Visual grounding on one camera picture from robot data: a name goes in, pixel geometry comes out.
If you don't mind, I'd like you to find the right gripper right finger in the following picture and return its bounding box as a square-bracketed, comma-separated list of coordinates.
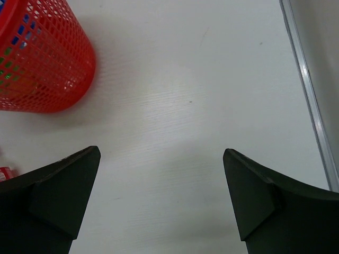
[223, 149, 338, 253]

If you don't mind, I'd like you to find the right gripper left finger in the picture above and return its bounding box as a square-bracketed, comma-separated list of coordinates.
[1, 146, 101, 253]

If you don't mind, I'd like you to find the red label cola bottle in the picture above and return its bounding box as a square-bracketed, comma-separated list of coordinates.
[0, 167, 14, 182]

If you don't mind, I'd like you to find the green soda bottle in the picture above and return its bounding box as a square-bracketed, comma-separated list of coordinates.
[1, 47, 21, 87]

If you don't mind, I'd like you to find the blue label water bottle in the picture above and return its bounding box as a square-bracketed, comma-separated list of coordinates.
[11, 14, 36, 49]

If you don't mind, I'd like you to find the red plastic mesh bin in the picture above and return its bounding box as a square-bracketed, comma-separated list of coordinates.
[1, 0, 96, 113]

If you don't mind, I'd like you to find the right side aluminium rail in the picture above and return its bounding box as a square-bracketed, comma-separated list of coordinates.
[280, 1, 338, 192]

